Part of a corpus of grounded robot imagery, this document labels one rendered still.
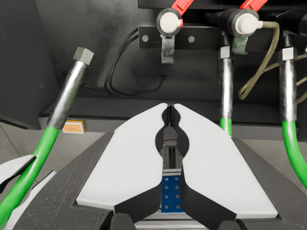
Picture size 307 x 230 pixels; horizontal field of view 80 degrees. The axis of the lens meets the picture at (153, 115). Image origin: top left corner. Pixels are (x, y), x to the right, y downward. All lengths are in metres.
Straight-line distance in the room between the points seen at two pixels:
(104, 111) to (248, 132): 0.36
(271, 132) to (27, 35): 0.60
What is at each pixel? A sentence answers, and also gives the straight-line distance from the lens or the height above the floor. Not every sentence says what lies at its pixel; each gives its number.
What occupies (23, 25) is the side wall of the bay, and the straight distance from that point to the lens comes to 0.52.
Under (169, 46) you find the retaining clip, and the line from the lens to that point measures 0.23.
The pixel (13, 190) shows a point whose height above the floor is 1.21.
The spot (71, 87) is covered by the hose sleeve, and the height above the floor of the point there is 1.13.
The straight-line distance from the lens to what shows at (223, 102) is 0.25.
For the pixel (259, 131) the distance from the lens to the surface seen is 0.50.
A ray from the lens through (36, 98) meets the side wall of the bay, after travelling 0.53.
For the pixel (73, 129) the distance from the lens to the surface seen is 0.49.
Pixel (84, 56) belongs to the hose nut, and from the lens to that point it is 0.23.
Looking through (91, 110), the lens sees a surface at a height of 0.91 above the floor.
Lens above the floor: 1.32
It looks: 59 degrees down
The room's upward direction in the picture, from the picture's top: 173 degrees counter-clockwise
